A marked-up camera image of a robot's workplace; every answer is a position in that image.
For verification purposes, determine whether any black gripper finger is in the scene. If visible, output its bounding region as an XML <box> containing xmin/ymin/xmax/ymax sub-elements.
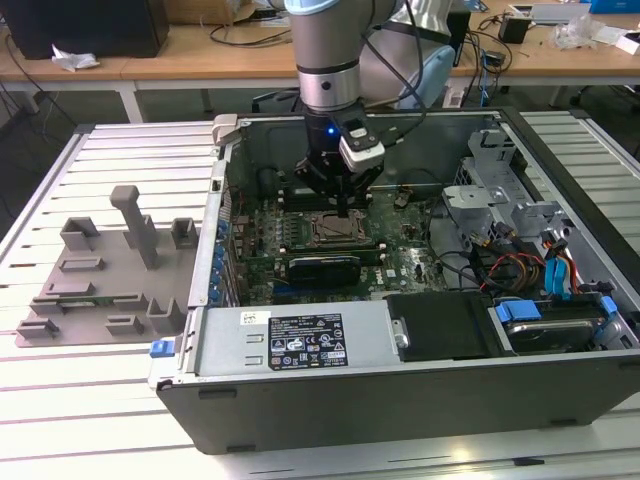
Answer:
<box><xmin>344</xmin><ymin>164</ymin><xmax>385</xmax><ymax>218</ymax></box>
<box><xmin>294</xmin><ymin>168</ymin><xmax>347</xmax><ymax>218</ymax></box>

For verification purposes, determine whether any metal socket cover frame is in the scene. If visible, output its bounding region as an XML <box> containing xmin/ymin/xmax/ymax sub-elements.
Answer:
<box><xmin>311</xmin><ymin>212</ymin><xmax>365</xmax><ymax>247</ymax></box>

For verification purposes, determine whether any CPU socket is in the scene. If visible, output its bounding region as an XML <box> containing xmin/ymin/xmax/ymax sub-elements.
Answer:
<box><xmin>309</xmin><ymin>210</ymin><xmax>366</xmax><ymax>248</ymax></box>

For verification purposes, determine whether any green motherboard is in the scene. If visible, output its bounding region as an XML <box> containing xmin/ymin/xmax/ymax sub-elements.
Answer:
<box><xmin>227</xmin><ymin>192</ymin><xmax>446</xmax><ymax>304</ymax></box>

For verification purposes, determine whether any black chair base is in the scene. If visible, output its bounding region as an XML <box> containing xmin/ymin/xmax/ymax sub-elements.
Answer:
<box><xmin>251</xmin><ymin>88</ymin><xmax>304</xmax><ymax>115</ymax></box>

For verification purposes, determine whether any black graphics card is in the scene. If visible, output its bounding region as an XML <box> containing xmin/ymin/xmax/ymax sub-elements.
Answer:
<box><xmin>287</xmin><ymin>253</ymin><xmax>362</xmax><ymax>297</ymax></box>

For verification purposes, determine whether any silver chipset heatsink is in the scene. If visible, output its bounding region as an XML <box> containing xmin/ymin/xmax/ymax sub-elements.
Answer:
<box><xmin>405</xmin><ymin>245</ymin><xmax>430</xmax><ymax>281</ymax></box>

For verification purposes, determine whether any silver metal drive cage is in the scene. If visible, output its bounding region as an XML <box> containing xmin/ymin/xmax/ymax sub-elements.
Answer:
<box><xmin>442</xmin><ymin>128</ymin><xmax>576</xmax><ymax>251</ymax></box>

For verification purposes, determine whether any wooden desk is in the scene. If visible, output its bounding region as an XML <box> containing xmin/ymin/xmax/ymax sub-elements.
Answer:
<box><xmin>122</xmin><ymin>0</ymin><xmax>640</xmax><ymax>110</ymax></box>
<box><xmin>0</xmin><ymin>19</ymin><xmax>137</xmax><ymax>124</ymax></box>

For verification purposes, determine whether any brown cardboard box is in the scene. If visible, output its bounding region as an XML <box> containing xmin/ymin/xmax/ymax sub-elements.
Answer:
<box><xmin>227</xmin><ymin>0</ymin><xmax>284</xmax><ymax>25</ymax></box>

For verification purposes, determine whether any black power supply label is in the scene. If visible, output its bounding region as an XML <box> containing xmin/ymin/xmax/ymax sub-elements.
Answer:
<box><xmin>268</xmin><ymin>312</ymin><xmax>345</xmax><ymax>372</ymax></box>

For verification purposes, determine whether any black drive bay cover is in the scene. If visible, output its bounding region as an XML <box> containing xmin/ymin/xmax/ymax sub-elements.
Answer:
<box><xmin>387</xmin><ymin>293</ymin><xmax>495</xmax><ymax>362</ymax></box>

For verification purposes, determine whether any silver power supply unit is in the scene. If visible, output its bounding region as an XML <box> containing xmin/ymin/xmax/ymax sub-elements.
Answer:
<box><xmin>192</xmin><ymin>299</ymin><xmax>401</xmax><ymax>379</ymax></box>

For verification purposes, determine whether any blue disk carrier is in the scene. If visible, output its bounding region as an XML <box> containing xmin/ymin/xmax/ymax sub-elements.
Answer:
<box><xmin>492</xmin><ymin>294</ymin><xmax>619</xmax><ymax>357</ymax></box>

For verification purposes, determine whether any black power adapter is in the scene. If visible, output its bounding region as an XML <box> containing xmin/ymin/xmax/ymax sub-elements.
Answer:
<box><xmin>498</xmin><ymin>16</ymin><xmax>530</xmax><ymax>45</ymax></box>

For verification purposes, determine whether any open PC case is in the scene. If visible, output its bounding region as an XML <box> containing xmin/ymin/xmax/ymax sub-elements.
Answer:
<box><xmin>148</xmin><ymin>105</ymin><xmax>640</xmax><ymax>456</ymax></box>

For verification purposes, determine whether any grey parts rack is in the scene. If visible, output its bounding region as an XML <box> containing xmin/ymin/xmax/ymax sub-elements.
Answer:
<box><xmin>14</xmin><ymin>184</ymin><xmax>201</xmax><ymax>350</ymax></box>

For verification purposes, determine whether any silver hard disk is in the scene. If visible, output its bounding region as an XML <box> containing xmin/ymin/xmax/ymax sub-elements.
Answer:
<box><xmin>503</xmin><ymin>319</ymin><xmax>594</xmax><ymax>355</ymax></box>

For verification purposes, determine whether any grey flat tray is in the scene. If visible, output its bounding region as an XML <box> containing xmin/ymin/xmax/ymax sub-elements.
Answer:
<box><xmin>508</xmin><ymin>2</ymin><xmax>591</xmax><ymax>25</ymax></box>

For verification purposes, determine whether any clear plastic bag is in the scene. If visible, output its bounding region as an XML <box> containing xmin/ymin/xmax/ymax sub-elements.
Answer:
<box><xmin>553</xmin><ymin>13</ymin><xmax>601</xmax><ymax>50</ymax></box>

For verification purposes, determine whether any crumpled white paper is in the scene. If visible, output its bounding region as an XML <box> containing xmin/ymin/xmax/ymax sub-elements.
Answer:
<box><xmin>51</xmin><ymin>43</ymin><xmax>100</xmax><ymax>72</ymax></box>

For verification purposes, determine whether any black computer tower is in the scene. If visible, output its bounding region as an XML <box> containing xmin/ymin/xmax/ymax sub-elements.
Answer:
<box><xmin>0</xmin><ymin>0</ymin><xmax>170</xmax><ymax>61</ymax></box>

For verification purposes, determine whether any small white box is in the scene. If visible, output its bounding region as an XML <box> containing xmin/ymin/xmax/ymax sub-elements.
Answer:
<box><xmin>614</xmin><ymin>30</ymin><xmax>640</xmax><ymax>55</ymax></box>

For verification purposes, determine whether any blue box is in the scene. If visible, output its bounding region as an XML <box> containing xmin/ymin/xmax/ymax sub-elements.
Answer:
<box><xmin>588</xmin><ymin>0</ymin><xmax>640</xmax><ymax>15</ymax></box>

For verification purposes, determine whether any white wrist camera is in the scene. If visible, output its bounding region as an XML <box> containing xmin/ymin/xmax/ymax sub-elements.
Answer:
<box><xmin>338</xmin><ymin>117</ymin><xmax>387</xmax><ymax>167</ymax></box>

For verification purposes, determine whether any black camera cable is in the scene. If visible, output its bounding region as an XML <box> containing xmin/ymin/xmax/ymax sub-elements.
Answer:
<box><xmin>382</xmin><ymin>0</ymin><xmax>431</xmax><ymax>147</ymax></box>

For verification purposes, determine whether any grey case corner handle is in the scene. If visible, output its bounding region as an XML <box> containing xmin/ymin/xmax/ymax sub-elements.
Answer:
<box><xmin>211</xmin><ymin>113</ymin><xmax>239</xmax><ymax>147</ymax></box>

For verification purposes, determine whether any red yellow black wire bundle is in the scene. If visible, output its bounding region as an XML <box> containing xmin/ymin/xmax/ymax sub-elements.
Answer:
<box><xmin>478</xmin><ymin>252</ymin><xmax>547</xmax><ymax>296</ymax></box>

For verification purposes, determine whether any blue flat cable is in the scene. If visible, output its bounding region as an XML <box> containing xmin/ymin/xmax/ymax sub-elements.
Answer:
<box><xmin>555</xmin><ymin>238</ymin><xmax>577</xmax><ymax>301</ymax></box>
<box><xmin>542</xmin><ymin>239</ymin><xmax>560</xmax><ymax>301</ymax></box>

